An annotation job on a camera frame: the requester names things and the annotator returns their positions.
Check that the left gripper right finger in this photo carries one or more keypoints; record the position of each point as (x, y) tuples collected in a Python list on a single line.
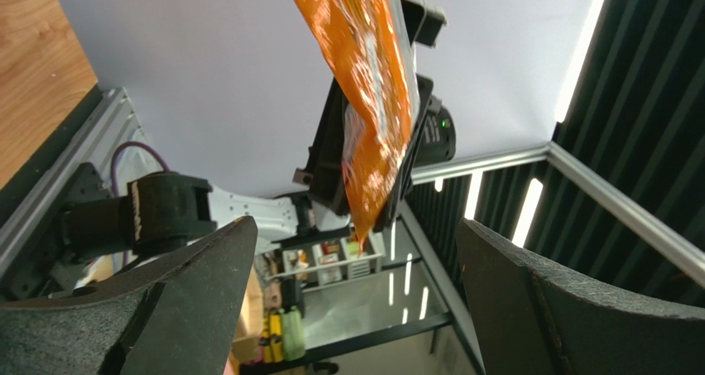
[(535, 316)]

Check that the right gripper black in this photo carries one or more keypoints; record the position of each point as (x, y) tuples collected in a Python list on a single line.
[(433, 141)]

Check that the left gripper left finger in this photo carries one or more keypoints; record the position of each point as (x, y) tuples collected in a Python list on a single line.
[(174, 315)]

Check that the orange razor bag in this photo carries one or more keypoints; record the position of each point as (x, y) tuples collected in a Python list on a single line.
[(367, 48)]

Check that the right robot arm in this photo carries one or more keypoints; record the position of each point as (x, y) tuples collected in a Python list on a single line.
[(163, 211)]

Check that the background storage shelf unit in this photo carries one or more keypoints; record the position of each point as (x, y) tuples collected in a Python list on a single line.
[(332, 262)]

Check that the aluminium rail frame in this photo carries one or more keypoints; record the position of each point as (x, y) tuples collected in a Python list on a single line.
[(97, 126)]

